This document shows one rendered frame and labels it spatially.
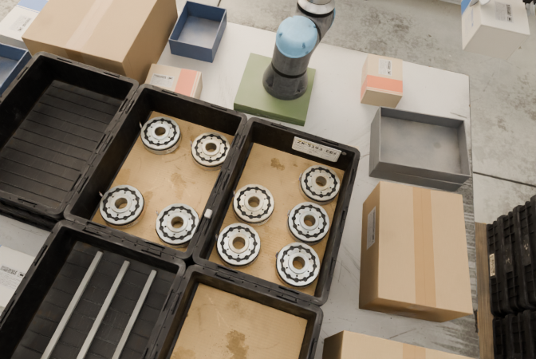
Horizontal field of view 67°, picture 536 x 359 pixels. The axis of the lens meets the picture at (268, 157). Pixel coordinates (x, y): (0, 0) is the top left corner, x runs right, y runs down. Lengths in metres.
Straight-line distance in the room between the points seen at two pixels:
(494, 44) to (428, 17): 1.81
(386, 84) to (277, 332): 0.85
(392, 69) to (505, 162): 1.20
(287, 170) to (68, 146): 0.58
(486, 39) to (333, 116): 0.50
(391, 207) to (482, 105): 1.65
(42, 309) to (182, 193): 0.39
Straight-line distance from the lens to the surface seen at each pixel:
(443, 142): 1.39
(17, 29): 1.58
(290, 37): 1.22
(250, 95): 1.34
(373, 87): 1.40
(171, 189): 1.08
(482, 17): 1.19
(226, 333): 0.98
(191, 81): 1.33
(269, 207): 1.02
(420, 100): 1.53
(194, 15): 1.63
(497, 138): 2.57
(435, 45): 2.84
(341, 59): 1.55
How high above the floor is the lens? 1.80
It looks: 61 degrees down
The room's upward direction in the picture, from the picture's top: 10 degrees clockwise
